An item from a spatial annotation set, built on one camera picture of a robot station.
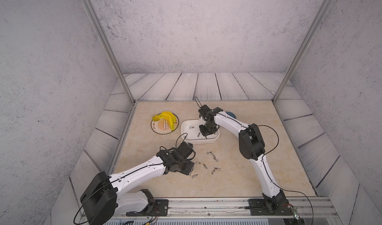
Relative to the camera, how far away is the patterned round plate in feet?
3.41

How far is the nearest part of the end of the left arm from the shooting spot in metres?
0.57

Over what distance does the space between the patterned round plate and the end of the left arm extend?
0.36 meters
